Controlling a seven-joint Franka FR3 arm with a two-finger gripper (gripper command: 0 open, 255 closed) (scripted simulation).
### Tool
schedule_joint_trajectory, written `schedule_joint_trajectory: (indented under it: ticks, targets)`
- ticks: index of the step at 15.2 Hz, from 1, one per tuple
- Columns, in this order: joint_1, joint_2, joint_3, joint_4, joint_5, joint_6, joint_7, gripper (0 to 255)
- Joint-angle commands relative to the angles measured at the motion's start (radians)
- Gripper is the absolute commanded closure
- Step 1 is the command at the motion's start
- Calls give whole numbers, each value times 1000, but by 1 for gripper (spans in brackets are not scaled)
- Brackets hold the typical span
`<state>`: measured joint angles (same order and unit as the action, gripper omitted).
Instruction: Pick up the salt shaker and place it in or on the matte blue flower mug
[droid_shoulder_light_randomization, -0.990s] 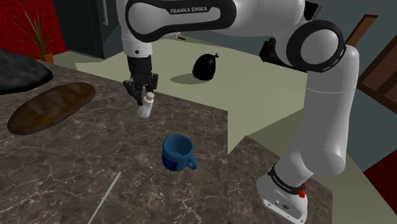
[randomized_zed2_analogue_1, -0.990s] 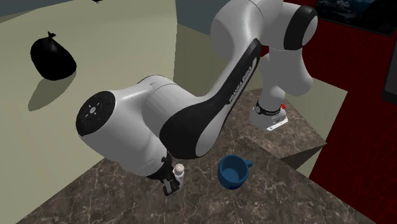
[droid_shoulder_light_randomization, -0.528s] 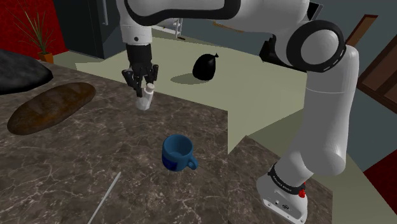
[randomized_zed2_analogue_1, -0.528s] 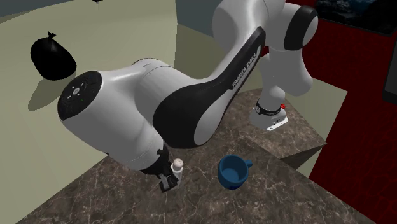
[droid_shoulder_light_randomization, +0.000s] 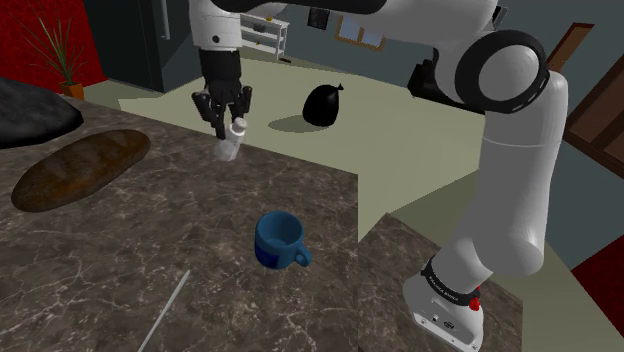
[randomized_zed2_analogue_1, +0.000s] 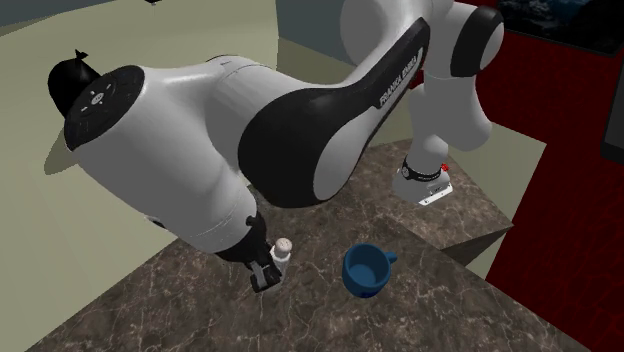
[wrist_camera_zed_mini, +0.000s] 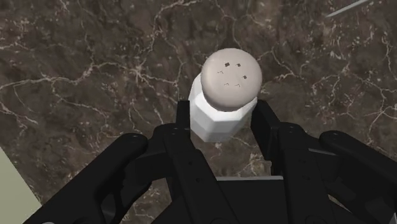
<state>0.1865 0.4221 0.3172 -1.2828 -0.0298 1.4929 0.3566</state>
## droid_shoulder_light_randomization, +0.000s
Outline brown wooden door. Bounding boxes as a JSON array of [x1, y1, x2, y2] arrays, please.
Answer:
[[545, 21, 596, 75]]

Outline white shelf unit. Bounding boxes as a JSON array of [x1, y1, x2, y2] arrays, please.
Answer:
[[239, 12, 291, 62]]

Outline thin grey rod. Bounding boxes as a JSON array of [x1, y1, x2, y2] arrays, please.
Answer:
[[136, 268, 192, 352]]

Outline blue mug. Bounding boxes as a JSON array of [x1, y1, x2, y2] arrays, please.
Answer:
[[254, 210, 313, 271]]

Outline wooden framed window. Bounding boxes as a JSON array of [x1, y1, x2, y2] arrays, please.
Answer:
[[333, 14, 388, 53]]

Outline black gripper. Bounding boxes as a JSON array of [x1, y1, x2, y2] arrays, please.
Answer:
[[191, 47, 255, 141]]

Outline small white bottle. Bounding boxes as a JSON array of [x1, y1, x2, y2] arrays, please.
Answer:
[[213, 117, 248, 163]]

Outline dark refrigerator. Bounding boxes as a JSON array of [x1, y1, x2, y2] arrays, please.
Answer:
[[82, 0, 207, 94]]

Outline black rounded lump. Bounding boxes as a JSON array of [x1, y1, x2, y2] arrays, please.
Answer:
[[0, 76, 86, 150]]

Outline black rubbish bag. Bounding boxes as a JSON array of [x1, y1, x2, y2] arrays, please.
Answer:
[[301, 83, 345, 128]]

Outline potted green plant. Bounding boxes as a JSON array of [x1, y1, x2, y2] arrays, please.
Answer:
[[8, 3, 90, 102]]

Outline black wall picture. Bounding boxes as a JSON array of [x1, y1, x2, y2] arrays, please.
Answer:
[[306, 8, 331, 32]]

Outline brown wooden cabinet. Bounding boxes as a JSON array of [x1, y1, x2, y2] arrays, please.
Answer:
[[561, 52, 624, 180]]

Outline brown bread loaf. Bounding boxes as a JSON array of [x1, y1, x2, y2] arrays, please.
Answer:
[[10, 128, 153, 214]]

